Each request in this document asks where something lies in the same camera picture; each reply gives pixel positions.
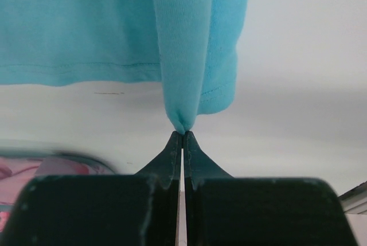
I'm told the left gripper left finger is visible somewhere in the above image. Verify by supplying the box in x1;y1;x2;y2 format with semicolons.
1;132;182;245

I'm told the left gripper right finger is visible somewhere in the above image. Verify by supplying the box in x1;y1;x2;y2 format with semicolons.
183;131;357;245

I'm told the teal t shirt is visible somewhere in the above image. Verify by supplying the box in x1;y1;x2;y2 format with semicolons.
1;0;248;133

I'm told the pink crumpled t shirt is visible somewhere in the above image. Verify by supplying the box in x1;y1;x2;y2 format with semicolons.
1;155;114;230

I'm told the grey plastic basket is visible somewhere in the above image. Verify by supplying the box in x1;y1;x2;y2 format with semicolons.
1;148;115;215

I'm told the aluminium frame rail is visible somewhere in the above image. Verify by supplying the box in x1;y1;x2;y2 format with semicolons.
338;181;367;215

